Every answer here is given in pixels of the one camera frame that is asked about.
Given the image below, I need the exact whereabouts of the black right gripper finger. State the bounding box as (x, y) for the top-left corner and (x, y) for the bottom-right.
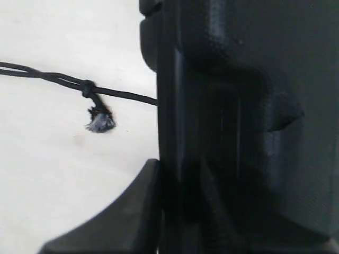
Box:
(40, 159), (160, 253)

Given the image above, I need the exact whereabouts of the black cord with knot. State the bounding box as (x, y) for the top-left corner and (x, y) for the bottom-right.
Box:
(0, 61), (158, 133)

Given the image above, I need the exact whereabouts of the black plastic case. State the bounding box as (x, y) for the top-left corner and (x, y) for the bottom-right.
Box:
(139, 1), (338, 253)

